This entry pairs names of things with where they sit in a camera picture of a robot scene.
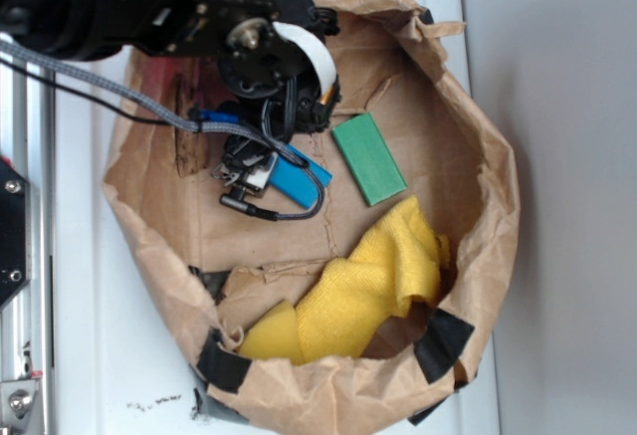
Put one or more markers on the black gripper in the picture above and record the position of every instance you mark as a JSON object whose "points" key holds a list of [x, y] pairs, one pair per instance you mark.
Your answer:
{"points": [[284, 62]]}

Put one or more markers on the blue rectangular block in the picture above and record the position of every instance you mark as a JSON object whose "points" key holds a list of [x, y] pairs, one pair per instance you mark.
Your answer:
{"points": [[295, 184]]}

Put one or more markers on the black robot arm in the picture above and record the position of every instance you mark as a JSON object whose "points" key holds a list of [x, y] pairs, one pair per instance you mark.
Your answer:
{"points": [[89, 30]]}

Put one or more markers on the green rectangular block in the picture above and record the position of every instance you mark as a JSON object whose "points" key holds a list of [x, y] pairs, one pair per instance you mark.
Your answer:
{"points": [[369, 159]]}

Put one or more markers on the yellow microfiber cloth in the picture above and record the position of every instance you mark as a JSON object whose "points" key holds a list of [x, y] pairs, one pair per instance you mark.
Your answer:
{"points": [[397, 262]]}

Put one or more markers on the brown paper bag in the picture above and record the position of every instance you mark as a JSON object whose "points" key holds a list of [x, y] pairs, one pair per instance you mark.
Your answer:
{"points": [[212, 273]]}

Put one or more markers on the yellow sponge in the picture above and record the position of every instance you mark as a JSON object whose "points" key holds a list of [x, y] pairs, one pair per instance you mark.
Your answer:
{"points": [[275, 335]]}

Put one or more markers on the white plastic tray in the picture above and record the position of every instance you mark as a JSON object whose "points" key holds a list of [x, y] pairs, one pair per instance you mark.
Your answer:
{"points": [[117, 368]]}

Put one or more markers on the aluminium frame rail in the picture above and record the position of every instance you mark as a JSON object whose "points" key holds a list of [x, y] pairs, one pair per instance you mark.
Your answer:
{"points": [[27, 372]]}

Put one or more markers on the black metal bracket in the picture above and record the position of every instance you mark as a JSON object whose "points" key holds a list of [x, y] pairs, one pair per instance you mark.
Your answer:
{"points": [[14, 232]]}

